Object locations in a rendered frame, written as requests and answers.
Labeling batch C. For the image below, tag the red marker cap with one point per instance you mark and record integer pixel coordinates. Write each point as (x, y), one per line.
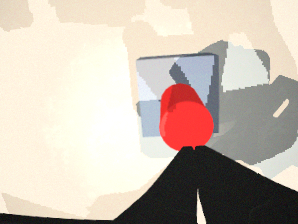
(184, 119)

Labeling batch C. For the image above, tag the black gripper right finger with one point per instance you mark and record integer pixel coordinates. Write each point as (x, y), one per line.
(232, 194)

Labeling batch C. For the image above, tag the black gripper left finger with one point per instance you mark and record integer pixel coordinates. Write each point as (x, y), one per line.
(172, 199)

